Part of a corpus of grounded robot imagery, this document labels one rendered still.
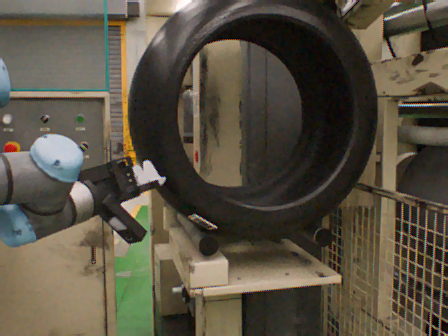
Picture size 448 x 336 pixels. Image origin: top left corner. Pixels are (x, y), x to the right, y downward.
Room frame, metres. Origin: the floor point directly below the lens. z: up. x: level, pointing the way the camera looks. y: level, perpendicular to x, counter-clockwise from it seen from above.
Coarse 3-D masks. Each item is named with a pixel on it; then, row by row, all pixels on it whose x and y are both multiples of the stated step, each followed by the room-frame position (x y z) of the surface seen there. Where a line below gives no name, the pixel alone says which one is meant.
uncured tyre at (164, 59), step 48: (192, 0) 1.08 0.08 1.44; (240, 0) 1.05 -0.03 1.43; (288, 0) 1.07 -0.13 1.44; (192, 48) 1.02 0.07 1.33; (288, 48) 1.37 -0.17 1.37; (336, 48) 1.09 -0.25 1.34; (144, 96) 1.02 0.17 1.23; (336, 96) 1.35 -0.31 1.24; (144, 144) 1.02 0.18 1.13; (336, 144) 1.33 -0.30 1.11; (192, 192) 1.02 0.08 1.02; (240, 192) 1.34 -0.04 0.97; (288, 192) 1.35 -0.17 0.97; (336, 192) 1.10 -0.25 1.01
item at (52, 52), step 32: (0, 0) 1.63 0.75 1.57; (32, 0) 1.65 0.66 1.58; (64, 0) 1.68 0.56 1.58; (96, 0) 1.71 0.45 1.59; (0, 32) 1.63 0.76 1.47; (32, 32) 1.65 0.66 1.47; (64, 32) 1.68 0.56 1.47; (96, 32) 1.71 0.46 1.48; (32, 64) 1.65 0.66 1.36; (64, 64) 1.68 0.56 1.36; (96, 64) 1.70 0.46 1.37
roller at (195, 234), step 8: (184, 224) 1.23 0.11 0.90; (192, 224) 1.17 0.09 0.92; (192, 232) 1.12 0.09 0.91; (200, 232) 1.08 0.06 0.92; (208, 232) 1.08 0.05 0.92; (192, 240) 1.12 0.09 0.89; (200, 240) 1.04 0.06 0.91; (208, 240) 1.03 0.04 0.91; (216, 240) 1.04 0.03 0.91; (200, 248) 1.03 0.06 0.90; (208, 248) 1.03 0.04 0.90; (216, 248) 1.04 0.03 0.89
